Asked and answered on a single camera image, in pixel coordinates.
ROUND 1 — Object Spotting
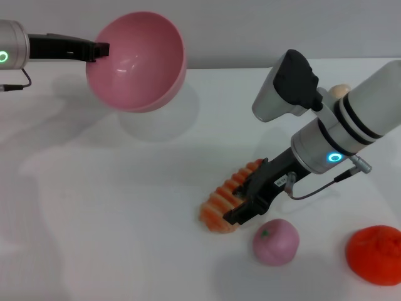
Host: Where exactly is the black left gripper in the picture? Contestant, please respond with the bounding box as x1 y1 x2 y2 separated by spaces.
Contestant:
27 33 110 63

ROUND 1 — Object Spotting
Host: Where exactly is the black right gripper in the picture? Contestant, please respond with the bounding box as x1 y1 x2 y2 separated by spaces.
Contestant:
222 147 311 226

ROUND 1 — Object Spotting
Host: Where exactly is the orange striped bread roll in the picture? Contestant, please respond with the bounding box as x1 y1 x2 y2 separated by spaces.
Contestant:
199 159 267 235

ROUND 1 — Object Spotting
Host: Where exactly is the pink plastic bowl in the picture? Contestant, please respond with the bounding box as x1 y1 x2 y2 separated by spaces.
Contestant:
85 11 188 114

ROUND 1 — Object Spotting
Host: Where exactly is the pink peach toy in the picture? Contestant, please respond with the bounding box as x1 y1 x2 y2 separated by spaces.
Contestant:
253 218 300 267

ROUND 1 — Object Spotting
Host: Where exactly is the beige bun toy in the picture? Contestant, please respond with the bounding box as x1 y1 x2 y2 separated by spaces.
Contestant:
328 83 351 98

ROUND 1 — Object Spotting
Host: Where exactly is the orange tangerine toy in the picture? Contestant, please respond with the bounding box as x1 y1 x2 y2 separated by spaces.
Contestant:
345 224 401 287

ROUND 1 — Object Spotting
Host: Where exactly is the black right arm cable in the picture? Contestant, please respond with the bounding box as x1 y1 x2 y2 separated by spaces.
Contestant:
283 156 373 201

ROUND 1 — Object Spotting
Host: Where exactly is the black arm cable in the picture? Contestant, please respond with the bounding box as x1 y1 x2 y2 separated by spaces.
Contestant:
0 68 32 93
283 156 373 201

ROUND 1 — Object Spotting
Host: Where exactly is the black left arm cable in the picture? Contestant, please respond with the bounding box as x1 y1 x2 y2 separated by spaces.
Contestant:
0 68 32 93

